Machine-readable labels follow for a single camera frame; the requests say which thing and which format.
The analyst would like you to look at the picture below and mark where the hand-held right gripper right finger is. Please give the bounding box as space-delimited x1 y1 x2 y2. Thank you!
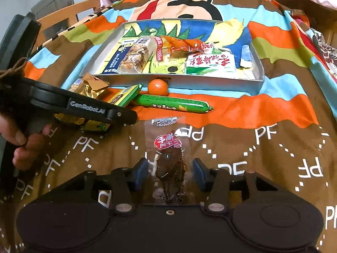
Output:
193 158 293 215

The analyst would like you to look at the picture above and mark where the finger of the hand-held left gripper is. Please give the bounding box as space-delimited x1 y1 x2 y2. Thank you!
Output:
26 82 138 125

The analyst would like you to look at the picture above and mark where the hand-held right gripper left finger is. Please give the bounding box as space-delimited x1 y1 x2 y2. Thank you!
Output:
47 158 149 215

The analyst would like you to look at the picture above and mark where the tan crinkled snack packet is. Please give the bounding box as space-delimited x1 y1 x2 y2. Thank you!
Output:
69 73 110 98

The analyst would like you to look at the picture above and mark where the clear dark jerky packet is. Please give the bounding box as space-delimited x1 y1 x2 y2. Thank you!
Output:
144 116 190 206

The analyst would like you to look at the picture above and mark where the blue snack packet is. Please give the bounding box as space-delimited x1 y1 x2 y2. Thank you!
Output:
105 38 137 75

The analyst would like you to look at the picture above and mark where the clear nut bar packet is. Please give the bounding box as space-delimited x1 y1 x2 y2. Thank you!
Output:
118 35 159 75

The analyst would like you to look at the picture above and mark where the mandarin orange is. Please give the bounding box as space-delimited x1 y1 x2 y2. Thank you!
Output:
148 79 169 97

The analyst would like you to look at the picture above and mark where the green sausage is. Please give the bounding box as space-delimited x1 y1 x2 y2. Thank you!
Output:
133 93 214 114

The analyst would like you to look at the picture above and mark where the green white pickle packet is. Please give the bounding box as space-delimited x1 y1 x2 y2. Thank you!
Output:
186 45 238 76

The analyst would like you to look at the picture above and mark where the orange chicken snack packet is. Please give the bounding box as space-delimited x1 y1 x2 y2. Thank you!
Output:
157 35 219 56

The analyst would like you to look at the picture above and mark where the grey box with dinosaur drawing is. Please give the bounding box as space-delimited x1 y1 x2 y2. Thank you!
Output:
79 18 264 96

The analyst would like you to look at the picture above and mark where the person's left hand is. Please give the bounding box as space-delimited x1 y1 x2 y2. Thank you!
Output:
0 112 53 171

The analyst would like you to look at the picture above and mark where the animal print cloth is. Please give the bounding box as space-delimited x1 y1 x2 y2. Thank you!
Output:
59 7 102 36

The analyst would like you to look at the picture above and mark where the colourful cartoon printed blanket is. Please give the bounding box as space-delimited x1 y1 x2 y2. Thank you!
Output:
0 0 337 253

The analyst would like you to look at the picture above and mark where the brown knotted cord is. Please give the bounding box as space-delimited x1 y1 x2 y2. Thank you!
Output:
0 57 28 81

